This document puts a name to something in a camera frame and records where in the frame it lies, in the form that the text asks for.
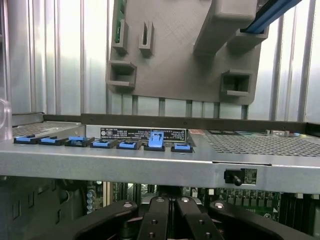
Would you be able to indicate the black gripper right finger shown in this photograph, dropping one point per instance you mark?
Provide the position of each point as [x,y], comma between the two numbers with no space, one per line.
[200,225]

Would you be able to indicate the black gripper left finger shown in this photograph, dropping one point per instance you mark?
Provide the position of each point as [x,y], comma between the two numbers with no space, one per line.
[155,222]

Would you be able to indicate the green motherboard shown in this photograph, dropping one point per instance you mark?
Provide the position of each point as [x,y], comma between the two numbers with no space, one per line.
[250,197]

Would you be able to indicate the open black PC case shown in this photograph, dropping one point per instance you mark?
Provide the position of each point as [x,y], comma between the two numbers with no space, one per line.
[125,162]

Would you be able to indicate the blue slot retention clip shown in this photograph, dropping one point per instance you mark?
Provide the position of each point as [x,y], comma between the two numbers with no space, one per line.
[78,140]
[155,141]
[103,143]
[128,144]
[25,139]
[50,140]
[182,147]

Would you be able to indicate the silver power supply unit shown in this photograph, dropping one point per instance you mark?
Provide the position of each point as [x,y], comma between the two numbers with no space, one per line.
[37,212]

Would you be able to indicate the grey plastic parts rack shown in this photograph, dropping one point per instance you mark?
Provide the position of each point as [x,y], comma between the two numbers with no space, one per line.
[175,50]

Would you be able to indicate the green RAM stick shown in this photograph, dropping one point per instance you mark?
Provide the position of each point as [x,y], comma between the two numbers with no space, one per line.
[117,32]

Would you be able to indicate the hard disk in blue caddy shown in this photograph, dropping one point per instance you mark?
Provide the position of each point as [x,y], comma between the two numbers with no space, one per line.
[265,22]

